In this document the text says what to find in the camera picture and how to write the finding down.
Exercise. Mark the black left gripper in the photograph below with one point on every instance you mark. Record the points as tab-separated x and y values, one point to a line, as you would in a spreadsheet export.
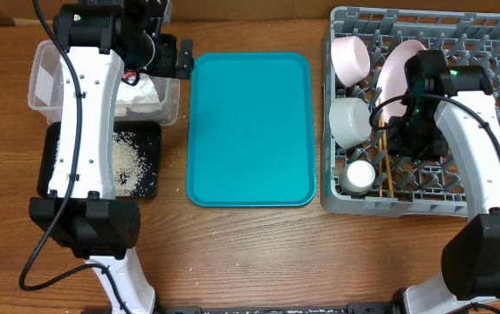
167	66

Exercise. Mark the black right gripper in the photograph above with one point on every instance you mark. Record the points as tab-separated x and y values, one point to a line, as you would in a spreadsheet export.
395	144

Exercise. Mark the white napkin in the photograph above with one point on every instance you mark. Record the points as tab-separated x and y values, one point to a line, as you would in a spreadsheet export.
141	98

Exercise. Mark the red snack wrapper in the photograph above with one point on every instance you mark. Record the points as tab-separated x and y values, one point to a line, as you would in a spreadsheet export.
131	78

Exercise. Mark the large white plate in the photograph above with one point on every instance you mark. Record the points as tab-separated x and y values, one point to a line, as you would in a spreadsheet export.
392	79

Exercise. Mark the wooden chopstick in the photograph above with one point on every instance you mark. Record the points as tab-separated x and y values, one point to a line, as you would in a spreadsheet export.
387	161
381	150

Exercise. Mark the small grey rice bowl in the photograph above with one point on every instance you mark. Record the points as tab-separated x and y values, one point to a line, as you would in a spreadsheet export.
348	120

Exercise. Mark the white paper cup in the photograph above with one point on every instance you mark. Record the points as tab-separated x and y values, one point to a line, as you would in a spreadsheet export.
357	177

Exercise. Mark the white bowl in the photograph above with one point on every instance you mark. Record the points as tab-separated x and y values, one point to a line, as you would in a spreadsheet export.
350	60

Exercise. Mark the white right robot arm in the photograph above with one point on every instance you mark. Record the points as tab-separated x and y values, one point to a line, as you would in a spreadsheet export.
450	108

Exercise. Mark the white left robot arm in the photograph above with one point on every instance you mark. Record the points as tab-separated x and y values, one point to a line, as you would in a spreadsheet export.
98	41

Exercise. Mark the grey dishwasher rack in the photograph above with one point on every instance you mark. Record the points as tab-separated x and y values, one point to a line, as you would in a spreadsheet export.
420	187

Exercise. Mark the black tray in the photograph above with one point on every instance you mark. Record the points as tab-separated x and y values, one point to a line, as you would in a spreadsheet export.
146	133

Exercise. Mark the teal serving tray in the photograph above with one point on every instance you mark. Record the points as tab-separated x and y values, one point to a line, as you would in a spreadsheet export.
251	131

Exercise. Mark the pile of rice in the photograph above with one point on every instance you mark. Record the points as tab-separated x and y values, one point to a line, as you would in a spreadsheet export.
130	165

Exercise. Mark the clear plastic bin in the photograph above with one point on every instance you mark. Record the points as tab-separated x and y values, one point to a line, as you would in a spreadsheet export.
46	87

